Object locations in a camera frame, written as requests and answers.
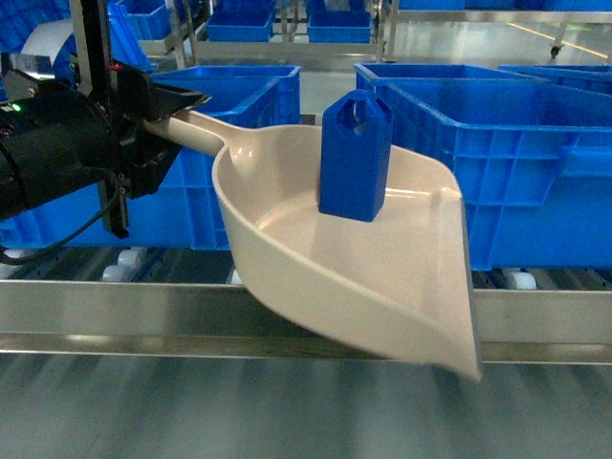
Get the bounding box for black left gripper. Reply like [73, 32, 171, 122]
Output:
[70, 0, 211, 238]

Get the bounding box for steel roller shelf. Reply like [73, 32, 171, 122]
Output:
[1, 280, 611, 366]

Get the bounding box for blue crate front left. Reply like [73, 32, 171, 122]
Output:
[0, 78, 281, 252]

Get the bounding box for blue crate background right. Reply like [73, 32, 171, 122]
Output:
[307, 11, 372, 44]

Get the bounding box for blue plastic part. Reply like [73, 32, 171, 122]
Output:
[318, 90, 393, 222]

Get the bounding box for white curved sheet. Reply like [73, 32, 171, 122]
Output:
[21, 19, 74, 60]

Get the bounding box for blue crate front right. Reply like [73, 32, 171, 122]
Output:
[378, 79, 611, 271]

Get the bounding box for blue crate rear left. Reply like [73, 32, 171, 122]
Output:
[153, 65, 301, 128]

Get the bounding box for beige plastic dustpan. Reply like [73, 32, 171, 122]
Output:
[145, 111, 482, 381]

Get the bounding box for blue crate far right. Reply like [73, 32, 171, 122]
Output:
[498, 65, 611, 95]

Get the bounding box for tilted blue crate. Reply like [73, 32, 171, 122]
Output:
[1, 1, 155, 83]

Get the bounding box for blue crate background left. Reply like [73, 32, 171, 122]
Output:
[206, 11, 274, 42]

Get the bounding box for blue crate background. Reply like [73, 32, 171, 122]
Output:
[206, 11, 274, 42]
[307, 11, 372, 44]

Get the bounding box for blue crate rear right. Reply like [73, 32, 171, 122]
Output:
[354, 62, 542, 92]

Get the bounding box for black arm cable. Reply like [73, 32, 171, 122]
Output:
[0, 176, 120, 267]

